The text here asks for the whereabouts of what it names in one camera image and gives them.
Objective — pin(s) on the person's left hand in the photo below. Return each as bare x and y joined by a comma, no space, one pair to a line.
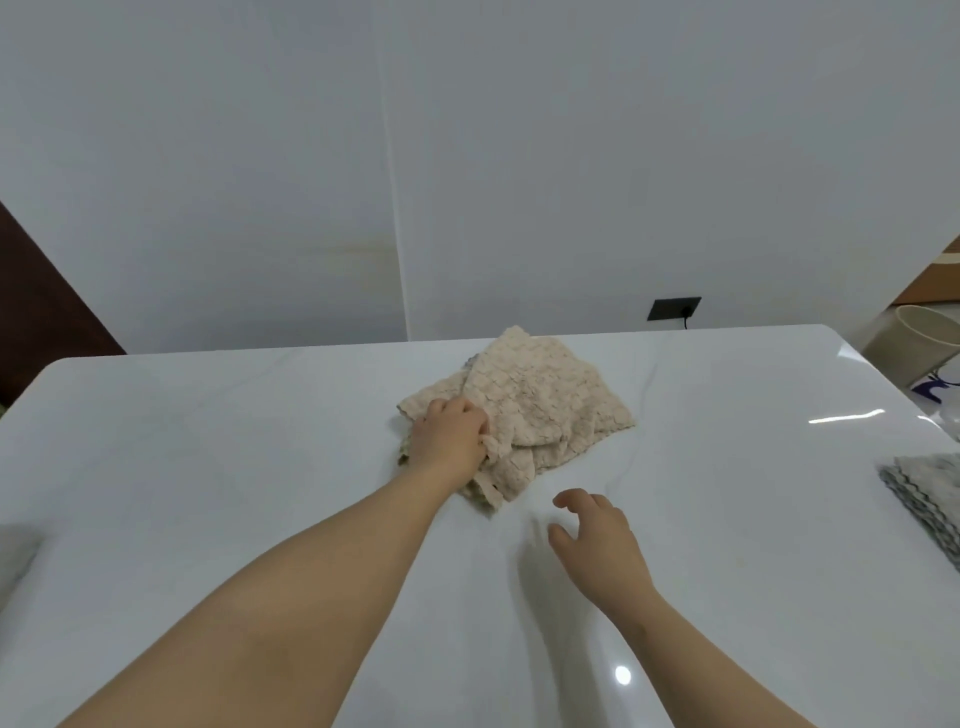
446,442

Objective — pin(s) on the beige textured towel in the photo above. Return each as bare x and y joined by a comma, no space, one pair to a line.
431,394
555,390

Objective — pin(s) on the brown wooden furniture piece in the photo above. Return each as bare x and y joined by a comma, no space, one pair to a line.
934,274

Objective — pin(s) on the white marble table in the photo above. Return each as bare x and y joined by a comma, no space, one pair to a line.
225,450

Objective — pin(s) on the grey fluffy towel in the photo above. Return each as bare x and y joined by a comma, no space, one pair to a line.
15,559
930,495

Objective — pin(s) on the person's right hand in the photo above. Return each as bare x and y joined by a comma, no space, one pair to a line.
600,555

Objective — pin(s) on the person's right forearm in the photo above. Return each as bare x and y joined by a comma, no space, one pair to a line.
712,675

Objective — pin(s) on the person's left forearm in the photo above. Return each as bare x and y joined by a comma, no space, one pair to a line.
262,615

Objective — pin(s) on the dark brown wooden door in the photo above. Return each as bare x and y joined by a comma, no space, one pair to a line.
37,315

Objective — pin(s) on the black wall socket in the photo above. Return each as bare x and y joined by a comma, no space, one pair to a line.
673,309

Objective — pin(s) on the cream plastic bin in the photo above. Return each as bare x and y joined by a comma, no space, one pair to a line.
922,337

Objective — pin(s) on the blue and white package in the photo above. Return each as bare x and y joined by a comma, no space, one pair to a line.
937,388

